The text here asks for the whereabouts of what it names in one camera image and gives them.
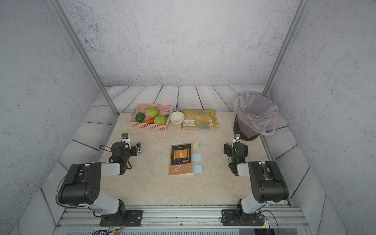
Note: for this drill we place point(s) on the upper blue sticky note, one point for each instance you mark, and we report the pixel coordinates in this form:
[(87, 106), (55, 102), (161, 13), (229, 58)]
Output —
[(197, 158)]

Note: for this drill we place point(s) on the brown black paperback book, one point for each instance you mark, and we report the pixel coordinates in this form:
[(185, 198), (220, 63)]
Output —
[(181, 162)]

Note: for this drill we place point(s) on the dark green avocado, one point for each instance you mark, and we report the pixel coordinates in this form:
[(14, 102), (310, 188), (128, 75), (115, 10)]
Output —
[(140, 117)]

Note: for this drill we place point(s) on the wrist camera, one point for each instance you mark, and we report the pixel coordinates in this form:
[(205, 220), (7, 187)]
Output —
[(237, 138), (126, 140)]

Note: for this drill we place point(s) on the black trash bin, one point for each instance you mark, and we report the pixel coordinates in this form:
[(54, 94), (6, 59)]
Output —
[(246, 132)]

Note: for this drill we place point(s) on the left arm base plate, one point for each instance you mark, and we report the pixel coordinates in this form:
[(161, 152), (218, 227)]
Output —
[(127, 218)]

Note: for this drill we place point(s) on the green cabbage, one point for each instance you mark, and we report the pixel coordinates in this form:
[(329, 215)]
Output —
[(152, 112), (160, 120)]

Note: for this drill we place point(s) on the back green cabbage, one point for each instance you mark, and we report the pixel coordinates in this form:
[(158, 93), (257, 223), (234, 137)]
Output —
[(152, 112)]

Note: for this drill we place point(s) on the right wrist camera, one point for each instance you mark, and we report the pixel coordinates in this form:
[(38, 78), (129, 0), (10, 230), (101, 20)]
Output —
[(237, 138)]

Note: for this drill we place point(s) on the white ceramic bowl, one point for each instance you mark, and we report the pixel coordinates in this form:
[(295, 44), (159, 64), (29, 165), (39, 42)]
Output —
[(177, 117)]

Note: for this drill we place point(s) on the green sticky note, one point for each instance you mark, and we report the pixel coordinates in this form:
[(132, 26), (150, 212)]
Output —
[(195, 146)]

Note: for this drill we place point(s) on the red chili pepper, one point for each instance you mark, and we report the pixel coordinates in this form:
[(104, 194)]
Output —
[(149, 121)]

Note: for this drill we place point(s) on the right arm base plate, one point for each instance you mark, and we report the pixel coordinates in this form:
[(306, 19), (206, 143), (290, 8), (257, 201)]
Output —
[(236, 218)]

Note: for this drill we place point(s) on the aluminium mounting rail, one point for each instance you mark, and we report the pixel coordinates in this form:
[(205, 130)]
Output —
[(277, 219)]

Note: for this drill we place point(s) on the right aluminium frame post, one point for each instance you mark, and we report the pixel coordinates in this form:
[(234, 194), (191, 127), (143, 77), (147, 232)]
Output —
[(285, 46)]

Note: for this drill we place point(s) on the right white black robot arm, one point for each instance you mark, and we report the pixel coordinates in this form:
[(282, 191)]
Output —
[(267, 185)]

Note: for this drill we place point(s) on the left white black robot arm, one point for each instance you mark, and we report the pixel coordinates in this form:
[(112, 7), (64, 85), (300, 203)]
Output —
[(81, 187)]

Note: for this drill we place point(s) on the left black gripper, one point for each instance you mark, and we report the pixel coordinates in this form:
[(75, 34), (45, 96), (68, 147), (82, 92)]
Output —
[(134, 152)]

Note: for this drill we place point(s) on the front green cabbage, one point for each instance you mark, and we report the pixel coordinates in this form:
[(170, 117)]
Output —
[(160, 120)]

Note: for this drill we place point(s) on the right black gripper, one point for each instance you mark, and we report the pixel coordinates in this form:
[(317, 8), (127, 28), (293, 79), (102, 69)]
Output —
[(228, 147)]

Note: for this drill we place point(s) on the aluminium frame post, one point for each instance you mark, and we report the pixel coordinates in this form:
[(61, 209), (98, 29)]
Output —
[(285, 46), (64, 21)]

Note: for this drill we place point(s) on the lower blue sticky note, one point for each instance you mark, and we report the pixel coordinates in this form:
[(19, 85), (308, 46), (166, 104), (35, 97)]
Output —
[(197, 169)]

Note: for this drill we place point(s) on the blue sticky note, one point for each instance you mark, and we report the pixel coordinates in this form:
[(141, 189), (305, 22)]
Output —
[(197, 158), (197, 169)]

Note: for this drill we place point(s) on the left aluminium frame post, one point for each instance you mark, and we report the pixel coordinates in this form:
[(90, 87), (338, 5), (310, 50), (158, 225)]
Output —
[(64, 21)]

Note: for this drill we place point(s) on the yellow grain bag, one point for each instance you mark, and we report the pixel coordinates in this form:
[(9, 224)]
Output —
[(199, 119)]

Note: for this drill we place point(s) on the pink plastic basket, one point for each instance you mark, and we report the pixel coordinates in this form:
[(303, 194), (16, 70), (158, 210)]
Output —
[(164, 110)]

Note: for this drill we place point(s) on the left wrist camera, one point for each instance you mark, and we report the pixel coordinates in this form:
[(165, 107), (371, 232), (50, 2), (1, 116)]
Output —
[(126, 140)]

